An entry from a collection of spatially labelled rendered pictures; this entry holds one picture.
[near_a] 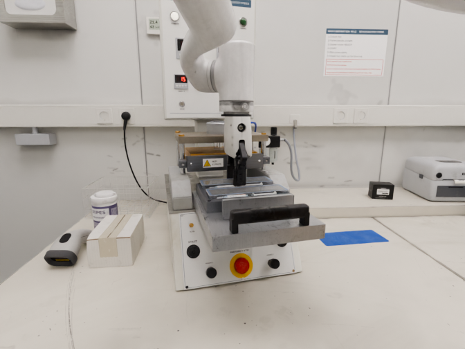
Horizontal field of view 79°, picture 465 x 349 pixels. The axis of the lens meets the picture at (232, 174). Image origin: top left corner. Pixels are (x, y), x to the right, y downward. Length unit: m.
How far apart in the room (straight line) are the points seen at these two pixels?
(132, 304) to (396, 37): 1.54
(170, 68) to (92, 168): 0.72
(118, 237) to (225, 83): 0.50
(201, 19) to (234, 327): 0.58
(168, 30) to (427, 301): 1.05
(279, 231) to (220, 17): 0.39
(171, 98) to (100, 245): 0.52
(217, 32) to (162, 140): 0.93
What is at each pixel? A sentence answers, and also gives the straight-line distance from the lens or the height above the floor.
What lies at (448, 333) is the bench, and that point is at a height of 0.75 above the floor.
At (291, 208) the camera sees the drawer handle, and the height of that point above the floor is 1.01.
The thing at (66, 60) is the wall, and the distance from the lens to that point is 1.56.
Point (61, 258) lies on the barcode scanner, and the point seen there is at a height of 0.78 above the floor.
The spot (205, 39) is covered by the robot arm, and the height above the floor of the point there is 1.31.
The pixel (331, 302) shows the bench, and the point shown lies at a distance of 0.75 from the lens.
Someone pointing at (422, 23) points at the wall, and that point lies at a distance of 1.75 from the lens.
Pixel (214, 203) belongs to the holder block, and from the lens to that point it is 0.59.
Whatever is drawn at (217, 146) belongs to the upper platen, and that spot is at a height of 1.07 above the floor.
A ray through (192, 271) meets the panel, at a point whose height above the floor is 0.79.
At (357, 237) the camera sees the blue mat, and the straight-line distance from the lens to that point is 1.09.
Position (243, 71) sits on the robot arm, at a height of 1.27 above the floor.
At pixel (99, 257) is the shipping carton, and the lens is 0.90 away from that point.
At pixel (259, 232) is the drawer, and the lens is 0.51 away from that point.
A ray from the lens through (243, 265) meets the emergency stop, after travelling 0.76.
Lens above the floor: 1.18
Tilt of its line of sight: 13 degrees down
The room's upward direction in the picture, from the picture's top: straight up
